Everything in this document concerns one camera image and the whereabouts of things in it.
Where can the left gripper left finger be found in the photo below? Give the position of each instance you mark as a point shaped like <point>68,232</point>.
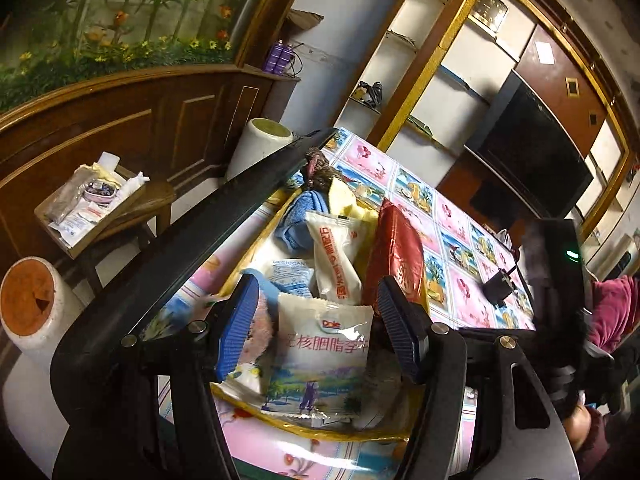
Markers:
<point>144,409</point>

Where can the cardboard tray of clutter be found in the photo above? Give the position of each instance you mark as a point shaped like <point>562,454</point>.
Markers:
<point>88,202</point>

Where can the gold cardboard box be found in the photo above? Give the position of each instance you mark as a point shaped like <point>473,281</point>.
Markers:
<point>388,395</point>

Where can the white roll near table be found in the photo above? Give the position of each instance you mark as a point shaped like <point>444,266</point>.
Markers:
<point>260,138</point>

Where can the black television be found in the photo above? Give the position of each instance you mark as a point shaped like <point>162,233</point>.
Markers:
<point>522,142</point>

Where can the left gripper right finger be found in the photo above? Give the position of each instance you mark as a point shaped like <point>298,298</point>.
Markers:
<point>525,383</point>

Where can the white foam roll orange end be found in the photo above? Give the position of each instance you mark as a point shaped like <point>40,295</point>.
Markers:
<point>37,308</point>

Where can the purple bottle pair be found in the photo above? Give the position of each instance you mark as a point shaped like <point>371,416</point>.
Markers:
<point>279,56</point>

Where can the colourful printed tablecloth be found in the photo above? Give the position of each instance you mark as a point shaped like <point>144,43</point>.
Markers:
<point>459,257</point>

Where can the dark items on shelf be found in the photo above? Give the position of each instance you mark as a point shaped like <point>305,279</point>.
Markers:
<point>370,95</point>

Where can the white red-lettered snack bag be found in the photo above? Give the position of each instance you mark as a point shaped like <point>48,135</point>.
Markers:
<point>337,241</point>

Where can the Dole landscape snack bag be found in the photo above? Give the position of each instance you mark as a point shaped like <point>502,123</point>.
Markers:
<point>321,358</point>

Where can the red foil snack bag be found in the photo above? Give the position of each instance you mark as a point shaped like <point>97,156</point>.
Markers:
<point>396,252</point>

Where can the blue towel in box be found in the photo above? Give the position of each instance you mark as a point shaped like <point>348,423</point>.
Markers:
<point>292,229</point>

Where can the small wooden side table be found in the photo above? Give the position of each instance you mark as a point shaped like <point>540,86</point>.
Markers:
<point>144,220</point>

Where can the magenta sleeved forearm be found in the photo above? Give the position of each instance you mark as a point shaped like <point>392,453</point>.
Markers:
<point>615,311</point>

